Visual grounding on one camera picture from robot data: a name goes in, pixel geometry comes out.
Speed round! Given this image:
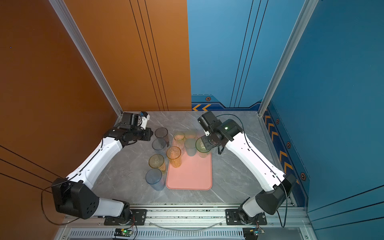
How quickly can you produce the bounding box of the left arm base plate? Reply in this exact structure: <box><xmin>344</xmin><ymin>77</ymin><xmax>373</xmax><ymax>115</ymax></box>
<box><xmin>104</xmin><ymin>209</ymin><xmax>147</xmax><ymax>226</ymax></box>

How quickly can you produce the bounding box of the clear short glass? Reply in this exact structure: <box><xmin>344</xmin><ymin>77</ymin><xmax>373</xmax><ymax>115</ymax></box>
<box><xmin>174</xmin><ymin>141</ymin><xmax>185</xmax><ymax>151</ymax></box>

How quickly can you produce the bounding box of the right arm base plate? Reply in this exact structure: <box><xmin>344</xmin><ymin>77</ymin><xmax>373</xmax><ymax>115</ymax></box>
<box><xmin>225</xmin><ymin>209</ymin><xmax>268</xmax><ymax>226</ymax></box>

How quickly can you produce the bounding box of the right green circuit board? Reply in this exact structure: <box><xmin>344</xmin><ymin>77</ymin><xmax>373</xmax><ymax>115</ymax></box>
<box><xmin>243</xmin><ymin>228</ymin><xmax>265</xmax><ymax>240</ymax></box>

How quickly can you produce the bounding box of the aluminium front rail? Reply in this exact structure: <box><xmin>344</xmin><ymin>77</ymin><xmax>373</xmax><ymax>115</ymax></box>
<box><xmin>55</xmin><ymin>203</ymin><xmax>317</xmax><ymax>240</ymax></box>

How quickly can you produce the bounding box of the aluminium corner post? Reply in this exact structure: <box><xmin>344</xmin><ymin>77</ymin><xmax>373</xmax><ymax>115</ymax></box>
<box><xmin>49</xmin><ymin>0</ymin><xmax>123</xmax><ymax>117</ymax></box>
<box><xmin>258</xmin><ymin>0</ymin><xmax>319</xmax><ymax>117</ymax></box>

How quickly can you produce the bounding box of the small green glass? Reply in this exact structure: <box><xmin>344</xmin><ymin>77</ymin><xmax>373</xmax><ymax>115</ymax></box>
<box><xmin>174</xmin><ymin>132</ymin><xmax>186</xmax><ymax>144</ymax></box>

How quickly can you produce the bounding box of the tall yellow glass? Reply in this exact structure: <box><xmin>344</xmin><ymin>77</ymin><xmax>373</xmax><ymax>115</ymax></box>
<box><xmin>167</xmin><ymin>146</ymin><xmax>182</xmax><ymax>168</ymax></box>

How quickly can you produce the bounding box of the tall green glass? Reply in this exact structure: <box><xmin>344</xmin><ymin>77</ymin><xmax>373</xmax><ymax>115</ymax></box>
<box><xmin>196</xmin><ymin>138</ymin><xmax>210</xmax><ymax>158</ymax></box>

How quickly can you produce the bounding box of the left green circuit board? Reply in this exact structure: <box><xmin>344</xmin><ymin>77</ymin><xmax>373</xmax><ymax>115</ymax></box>
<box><xmin>114</xmin><ymin>228</ymin><xmax>135</xmax><ymax>239</ymax></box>

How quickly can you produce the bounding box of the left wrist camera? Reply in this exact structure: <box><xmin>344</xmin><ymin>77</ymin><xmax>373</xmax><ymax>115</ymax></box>
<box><xmin>140</xmin><ymin>112</ymin><xmax>150</xmax><ymax>129</ymax></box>

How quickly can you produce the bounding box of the green circuit board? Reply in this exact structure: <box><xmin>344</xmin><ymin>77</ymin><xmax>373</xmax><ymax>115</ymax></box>
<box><xmin>114</xmin><ymin>228</ymin><xmax>135</xmax><ymax>239</ymax></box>
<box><xmin>243</xmin><ymin>228</ymin><xmax>265</xmax><ymax>240</ymax></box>

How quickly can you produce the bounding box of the tall blue glass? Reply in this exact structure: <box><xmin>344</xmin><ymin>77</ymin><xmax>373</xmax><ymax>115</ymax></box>
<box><xmin>145</xmin><ymin>169</ymin><xmax>165</xmax><ymax>191</ymax></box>

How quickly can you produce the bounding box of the amber orange glass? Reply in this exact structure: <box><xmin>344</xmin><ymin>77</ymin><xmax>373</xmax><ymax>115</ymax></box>
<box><xmin>149</xmin><ymin>154</ymin><xmax>167</xmax><ymax>175</ymax></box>

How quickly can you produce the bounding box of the right aluminium corner post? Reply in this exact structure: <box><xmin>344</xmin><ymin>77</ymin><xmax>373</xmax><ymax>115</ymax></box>
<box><xmin>258</xmin><ymin>0</ymin><xmax>319</xmax><ymax>117</ymax></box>

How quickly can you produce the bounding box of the blue short glass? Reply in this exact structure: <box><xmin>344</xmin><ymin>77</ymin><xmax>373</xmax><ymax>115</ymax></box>
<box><xmin>152</xmin><ymin>138</ymin><xmax>167</xmax><ymax>159</ymax></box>

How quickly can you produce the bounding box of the left aluminium corner post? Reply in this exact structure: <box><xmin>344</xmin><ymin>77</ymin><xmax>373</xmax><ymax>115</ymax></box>
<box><xmin>49</xmin><ymin>0</ymin><xmax>123</xmax><ymax>117</ymax></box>

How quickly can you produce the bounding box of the teal textured glass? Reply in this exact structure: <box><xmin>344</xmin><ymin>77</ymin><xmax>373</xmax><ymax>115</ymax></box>
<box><xmin>185</xmin><ymin>138</ymin><xmax>197</xmax><ymax>157</ymax></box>

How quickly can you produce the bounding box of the pink plastic tray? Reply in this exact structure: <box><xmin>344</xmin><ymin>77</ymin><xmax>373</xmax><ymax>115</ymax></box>
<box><xmin>166</xmin><ymin>152</ymin><xmax>213</xmax><ymax>191</ymax></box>

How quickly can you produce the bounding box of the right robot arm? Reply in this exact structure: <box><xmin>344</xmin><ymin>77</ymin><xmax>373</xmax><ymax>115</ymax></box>
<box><xmin>198</xmin><ymin>111</ymin><xmax>297</xmax><ymax>225</ymax></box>

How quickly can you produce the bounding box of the smoky grey glass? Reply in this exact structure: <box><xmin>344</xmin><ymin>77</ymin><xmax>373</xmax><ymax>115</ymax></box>
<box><xmin>155</xmin><ymin>127</ymin><xmax>170</xmax><ymax>147</ymax></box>

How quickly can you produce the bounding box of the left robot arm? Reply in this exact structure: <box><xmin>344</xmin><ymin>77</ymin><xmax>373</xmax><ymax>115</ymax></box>
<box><xmin>51</xmin><ymin>112</ymin><xmax>154</xmax><ymax>224</ymax></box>

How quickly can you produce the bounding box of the yellow-green short glass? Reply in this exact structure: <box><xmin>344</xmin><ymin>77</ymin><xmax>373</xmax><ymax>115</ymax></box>
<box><xmin>184</xmin><ymin>130</ymin><xmax>198</xmax><ymax>140</ymax></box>

